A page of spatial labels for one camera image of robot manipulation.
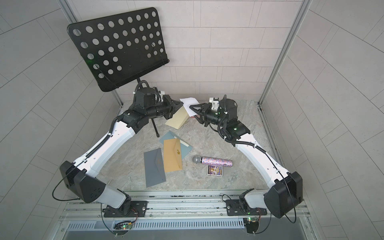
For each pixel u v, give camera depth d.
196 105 0.65
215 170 0.83
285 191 0.38
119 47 0.63
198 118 0.65
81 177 0.39
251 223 0.68
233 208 0.71
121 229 0.65
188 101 0.72
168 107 0.62
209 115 0.61
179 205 0.73
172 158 0.88
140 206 0.72
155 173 0.81
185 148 0.93
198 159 0.84
